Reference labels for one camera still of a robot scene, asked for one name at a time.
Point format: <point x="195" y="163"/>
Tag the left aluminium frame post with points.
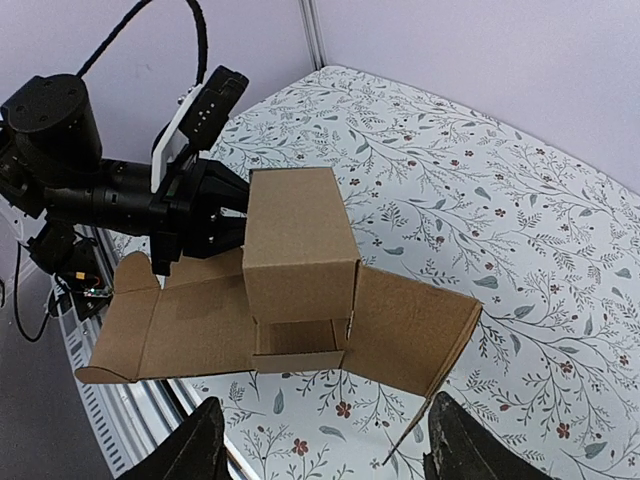
<point x="313" y="33"/>

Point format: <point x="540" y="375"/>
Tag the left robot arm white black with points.
<point x="52" y="168"/>

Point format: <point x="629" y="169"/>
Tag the brown cardboard box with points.
<point x="295" y="297"/>

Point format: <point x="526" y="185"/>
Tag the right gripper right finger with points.
<point x="461" y="448"/>

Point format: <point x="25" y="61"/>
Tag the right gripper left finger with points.
<point x="195" y="450"/>

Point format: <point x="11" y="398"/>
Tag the floral patterned table mat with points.
<point x="445" y="195"/>

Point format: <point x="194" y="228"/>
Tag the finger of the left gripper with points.
<point x="223" y="188"/>
<point x="224" y="233"/>

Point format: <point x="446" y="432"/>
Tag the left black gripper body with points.
<point x="182" y="218"/>

